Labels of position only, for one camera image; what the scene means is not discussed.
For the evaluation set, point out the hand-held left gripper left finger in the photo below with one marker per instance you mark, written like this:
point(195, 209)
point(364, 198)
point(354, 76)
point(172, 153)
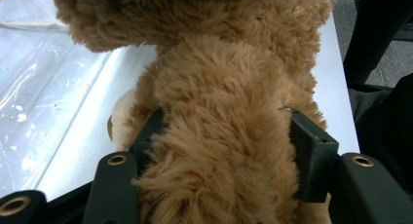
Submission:
point(147, 136)

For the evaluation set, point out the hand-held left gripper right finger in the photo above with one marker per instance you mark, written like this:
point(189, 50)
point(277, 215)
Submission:
point(313, 159)

